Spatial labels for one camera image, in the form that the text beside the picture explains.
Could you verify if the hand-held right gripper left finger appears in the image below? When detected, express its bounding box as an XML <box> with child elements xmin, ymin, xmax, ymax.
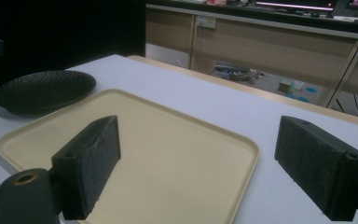
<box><xmin>50</xmin><ymin>115</ymin><xmax>121</xmax><ymax>220</ymax></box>

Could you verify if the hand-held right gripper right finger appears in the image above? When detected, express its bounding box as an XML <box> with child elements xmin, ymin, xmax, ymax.
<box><xmin>274</xmin><ymin>115</ymin><xmax>358</xmax><ymax>222</ymax></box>

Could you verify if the small cardboard box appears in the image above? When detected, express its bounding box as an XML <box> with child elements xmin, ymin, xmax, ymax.
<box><xmin>278</xmin><ymin>77</ymin><xmax>294</xmax><ymax>93</ymax></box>

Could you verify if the beige plastic tray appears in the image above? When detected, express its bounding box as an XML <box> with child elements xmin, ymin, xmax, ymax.
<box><xmin>0</xmin><ymin>88</ymin><xmax>260</xmax><ymax>224</ymax></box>

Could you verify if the black textured plate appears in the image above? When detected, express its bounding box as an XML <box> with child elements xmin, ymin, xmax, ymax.
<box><xmin>0</xmin><ymin>69</ymin><xmax>97</xmax><ymax>116</ymax></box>

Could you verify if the clutter pile on floor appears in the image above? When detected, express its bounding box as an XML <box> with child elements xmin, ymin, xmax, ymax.
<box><xmin>213</xmin><ymin>63</ymin><xmax>266</xmax><ymax>85</ymax></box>

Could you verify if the black curtain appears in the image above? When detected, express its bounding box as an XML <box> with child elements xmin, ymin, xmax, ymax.
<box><xmin>0</xmin><ymin>0</ymin><xmax>147</xmax><ymax>92</ymax></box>

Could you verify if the wide computer monitor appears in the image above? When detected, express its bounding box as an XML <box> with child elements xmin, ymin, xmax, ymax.
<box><xmin>254</xmin><ymin>0</ymin><xmax>337</xmax><ymax>13</ymax></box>

